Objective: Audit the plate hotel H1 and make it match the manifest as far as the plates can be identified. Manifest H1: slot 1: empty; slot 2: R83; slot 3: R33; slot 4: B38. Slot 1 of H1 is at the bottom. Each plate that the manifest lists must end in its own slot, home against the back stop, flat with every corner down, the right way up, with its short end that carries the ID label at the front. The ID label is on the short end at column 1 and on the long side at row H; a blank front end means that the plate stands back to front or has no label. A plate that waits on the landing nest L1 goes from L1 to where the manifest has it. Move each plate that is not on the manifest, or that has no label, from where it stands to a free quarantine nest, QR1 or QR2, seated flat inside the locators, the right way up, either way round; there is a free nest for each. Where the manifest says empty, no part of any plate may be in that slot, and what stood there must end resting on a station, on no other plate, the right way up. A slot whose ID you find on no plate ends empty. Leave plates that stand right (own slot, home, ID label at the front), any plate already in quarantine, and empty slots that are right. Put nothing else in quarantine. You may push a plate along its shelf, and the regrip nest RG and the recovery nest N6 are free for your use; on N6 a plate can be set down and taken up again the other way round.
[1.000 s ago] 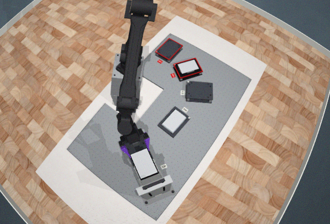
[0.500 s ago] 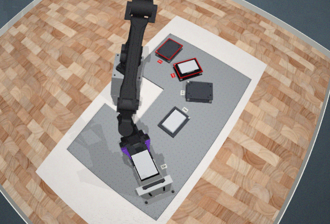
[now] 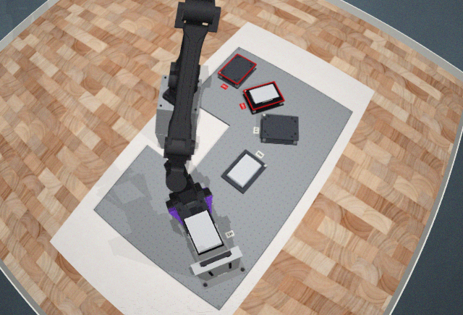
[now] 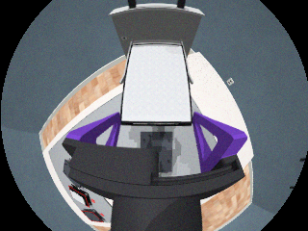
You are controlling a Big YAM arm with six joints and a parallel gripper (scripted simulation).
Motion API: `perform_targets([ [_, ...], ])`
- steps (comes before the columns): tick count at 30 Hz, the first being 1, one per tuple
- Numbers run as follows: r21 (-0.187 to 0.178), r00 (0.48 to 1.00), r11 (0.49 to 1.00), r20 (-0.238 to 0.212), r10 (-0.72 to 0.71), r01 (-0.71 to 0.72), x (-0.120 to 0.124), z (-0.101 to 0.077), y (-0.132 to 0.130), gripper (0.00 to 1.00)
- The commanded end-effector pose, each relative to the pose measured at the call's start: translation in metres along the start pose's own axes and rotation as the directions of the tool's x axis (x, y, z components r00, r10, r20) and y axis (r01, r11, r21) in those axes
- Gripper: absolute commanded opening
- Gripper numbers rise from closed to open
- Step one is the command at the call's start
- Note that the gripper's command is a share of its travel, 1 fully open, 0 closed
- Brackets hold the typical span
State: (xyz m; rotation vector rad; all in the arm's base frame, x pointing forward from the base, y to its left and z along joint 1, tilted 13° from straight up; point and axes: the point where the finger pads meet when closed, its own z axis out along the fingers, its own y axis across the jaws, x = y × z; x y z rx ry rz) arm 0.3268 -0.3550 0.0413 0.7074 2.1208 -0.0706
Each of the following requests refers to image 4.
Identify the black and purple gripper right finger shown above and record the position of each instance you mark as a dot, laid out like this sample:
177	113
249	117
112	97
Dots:
230	140

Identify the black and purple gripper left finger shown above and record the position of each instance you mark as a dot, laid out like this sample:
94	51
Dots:
90	132

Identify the grey slotted shelf rack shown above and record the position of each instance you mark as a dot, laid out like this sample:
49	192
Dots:
156	26

